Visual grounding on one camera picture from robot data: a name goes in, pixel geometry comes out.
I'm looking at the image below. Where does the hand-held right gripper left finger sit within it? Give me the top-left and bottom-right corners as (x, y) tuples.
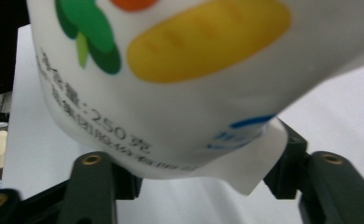
(57, 151), (143, 224)

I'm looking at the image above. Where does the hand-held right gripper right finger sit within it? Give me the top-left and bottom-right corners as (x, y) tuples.
(263, 120), (364, 224)

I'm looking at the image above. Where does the white printed salt bag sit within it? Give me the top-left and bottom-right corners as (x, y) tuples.
(25, 0), (364, 196)

